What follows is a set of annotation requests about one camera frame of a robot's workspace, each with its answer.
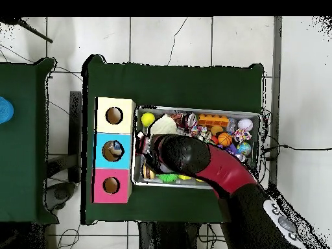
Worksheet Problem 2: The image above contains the cream knitted cloth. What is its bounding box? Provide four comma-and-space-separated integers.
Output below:
149, 113, 180, 136

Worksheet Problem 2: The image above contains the wooden box with three holes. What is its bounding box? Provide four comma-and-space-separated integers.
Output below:
91, 97, 137, 204

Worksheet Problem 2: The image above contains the silver mesh bin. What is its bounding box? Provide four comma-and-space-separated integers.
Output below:
130, 105, 263, 192

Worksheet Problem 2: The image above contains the yellow smooth ball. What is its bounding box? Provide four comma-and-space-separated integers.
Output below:
140, 112, 156, 128

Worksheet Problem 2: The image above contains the wooden yo-yo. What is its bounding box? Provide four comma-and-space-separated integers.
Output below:
141, 167, 157, 180

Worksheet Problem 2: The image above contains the green spiky toy with eyes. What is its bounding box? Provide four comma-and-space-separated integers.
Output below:
155, 172, 180, 183

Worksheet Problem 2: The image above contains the crushed black can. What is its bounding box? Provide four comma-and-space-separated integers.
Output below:
181, 112, 199, 129

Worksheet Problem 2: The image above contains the dark green table cloth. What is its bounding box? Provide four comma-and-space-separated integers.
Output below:
81, 54, 265, 226

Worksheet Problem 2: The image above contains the black stand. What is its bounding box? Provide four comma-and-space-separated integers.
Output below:
68, 90, 82, 184

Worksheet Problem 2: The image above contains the orange toy building brick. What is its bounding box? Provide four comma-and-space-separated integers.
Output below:
197, 113, 231, 128

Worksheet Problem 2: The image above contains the small orange basketball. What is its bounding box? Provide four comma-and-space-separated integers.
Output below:
217, 132, 233, 148

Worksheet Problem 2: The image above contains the small globe ball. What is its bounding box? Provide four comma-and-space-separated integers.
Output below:
236, 141, 253, 157

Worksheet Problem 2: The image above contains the white baseball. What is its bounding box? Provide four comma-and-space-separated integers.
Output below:
237, 118, 254, 132

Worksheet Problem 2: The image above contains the green covered side table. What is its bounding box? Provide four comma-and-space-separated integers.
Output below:
0, 57, 59, 225

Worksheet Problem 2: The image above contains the blue roll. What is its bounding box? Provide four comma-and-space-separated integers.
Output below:
0, 96, 14, 125

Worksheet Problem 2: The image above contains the colourful knotted rope toy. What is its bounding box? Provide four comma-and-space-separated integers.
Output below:
231, 128, 252, 143

